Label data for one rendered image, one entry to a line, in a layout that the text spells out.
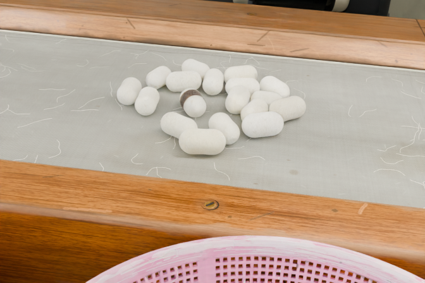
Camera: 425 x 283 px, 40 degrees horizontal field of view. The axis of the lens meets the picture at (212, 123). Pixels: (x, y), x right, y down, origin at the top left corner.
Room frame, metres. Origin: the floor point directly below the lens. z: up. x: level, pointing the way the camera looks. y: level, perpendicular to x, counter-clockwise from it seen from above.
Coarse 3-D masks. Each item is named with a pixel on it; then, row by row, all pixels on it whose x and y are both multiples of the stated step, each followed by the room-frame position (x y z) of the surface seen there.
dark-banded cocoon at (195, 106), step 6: (186, 90) 0.49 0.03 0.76; (180, 96) 0.49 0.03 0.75; (192, 96) 0.48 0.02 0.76; (198, 96) 0.48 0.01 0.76; (186, 102) 0.48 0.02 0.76; (192, 102) 0.47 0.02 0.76; (198, 102) 0.47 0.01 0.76; (204, 102) 0.48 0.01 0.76; (186, 108) 0.47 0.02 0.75; (192, 108) 0.47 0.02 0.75; (198, 108) 0.47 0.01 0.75; (204, 108) 0.48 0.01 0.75; (192, 114) 0.47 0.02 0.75; (198, 114) 0.47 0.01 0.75
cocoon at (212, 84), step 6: (210, 72) 0.54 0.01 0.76; (216, 72) 0.54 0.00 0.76; (204, 78) 0.53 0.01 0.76; (210, 78) 0.52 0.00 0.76; (216, 78) 0.53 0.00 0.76; (222, 78) 0.54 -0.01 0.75; (204, 84) 0.52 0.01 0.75; (210, 84) 0.52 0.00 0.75; (216, 84) 0.52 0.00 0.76; (222, 84) 0.53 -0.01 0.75; (204, 90) 0.52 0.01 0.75; (210, 90) 0.52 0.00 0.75; (216, 90) 0.52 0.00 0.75
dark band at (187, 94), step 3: (189, 90) 0.49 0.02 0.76; (192, 90) 0.49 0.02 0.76; (195, 90) 0.49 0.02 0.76; (183, 93) 0.49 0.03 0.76; (186, 93) 0.49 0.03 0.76; (189, 93) 0.49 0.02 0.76; (192, 93) 0.49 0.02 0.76; (195, 93) 0.49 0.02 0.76; (198, 93) 0.49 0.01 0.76; (183, 96) 0.49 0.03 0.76; (186, 96) 0.48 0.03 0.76; (189, 96) 0.48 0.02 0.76; (201, 96) 0.49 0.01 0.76; (180, 99) 0.49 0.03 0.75; (183, 99) 0.48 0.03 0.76; (186, 99) 0.48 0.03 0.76; (180, 102) 0.49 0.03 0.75; (183, 102) 0.48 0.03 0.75
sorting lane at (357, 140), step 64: (0, 64) 0.57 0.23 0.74; (64, 64) 0.58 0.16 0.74; (128, 64) 0.59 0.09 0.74; (256, 64) 0.61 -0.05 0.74; (320, 64) 0.62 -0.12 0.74; (0, 128) 0.44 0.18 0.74; (64, 128) 0.44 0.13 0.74; (128, 128) 0.45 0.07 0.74; (320, 128) 0.47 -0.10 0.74; (384, 128) 0.48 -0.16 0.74; (320, 192) 0.37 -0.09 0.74; (384, 192) 0.38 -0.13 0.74
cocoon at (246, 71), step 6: (234, 66) 0.55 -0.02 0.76; (240, 66) 0.56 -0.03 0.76; (246, 66) 0.56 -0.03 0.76; (252, 66) 0.56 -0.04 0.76; (228, 72) 0.55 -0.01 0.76; (234, 72) 0.55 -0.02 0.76; (240, 72) 0.55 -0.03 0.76; (246, 72) 0.55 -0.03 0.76; (252, 72) 0.55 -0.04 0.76; (228, 78) 0.54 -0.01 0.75
